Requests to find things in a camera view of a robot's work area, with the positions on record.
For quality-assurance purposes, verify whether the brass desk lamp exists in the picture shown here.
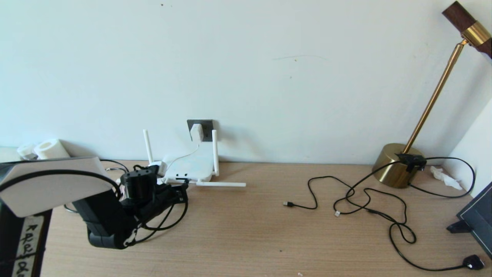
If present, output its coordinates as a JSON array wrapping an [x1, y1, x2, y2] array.
[[372, 0, 492, 189]]

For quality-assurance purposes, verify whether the white wifi router with antennas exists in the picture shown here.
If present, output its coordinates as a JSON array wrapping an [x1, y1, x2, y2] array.
[[115, 129, 246, 188]]

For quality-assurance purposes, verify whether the black ethernet cable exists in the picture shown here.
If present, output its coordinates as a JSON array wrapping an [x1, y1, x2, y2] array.
[[63, 159, 189, 245]]

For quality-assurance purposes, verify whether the grey wall power socket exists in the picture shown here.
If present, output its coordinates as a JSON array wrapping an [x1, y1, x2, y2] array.
[[187, 119, 214, 142]]

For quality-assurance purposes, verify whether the black power plug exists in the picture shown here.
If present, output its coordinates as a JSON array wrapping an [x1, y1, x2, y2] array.
[[462, 254, 485, 270]]

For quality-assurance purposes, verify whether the black usb charging cable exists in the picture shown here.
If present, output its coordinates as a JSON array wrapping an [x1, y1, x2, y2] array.
[[283, 175, 417, 245]]

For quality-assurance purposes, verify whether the small clear plastic container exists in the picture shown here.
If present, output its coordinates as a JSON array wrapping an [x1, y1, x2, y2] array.
[[16, 144, 37, 159]]

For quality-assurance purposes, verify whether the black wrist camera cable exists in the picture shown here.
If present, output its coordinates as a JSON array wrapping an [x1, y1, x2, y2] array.
[[0, 164, 189, 245]]

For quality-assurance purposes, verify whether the black inline cord switch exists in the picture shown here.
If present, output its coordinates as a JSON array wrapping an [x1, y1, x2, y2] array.
[[396, 153, 427, 173]]

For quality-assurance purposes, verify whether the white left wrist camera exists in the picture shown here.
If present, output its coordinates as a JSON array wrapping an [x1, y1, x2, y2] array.
[[148, 161, 168, 177]]

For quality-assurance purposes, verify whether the white toilet paper roll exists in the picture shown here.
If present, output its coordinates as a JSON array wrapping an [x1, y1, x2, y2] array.
[[34, 138, 71, 159]]

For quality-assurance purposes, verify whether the thin white adapter cable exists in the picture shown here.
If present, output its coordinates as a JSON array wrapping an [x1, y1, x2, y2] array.
[[160, 142, 200, 174]]

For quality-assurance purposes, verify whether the black lamp power cord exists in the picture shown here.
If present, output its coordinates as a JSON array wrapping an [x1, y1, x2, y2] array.
[[334, 156, 477, 272]]

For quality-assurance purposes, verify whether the crumpled white tissue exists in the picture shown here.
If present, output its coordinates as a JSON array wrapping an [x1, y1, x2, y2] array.
[[430, 166, 464, 191]]

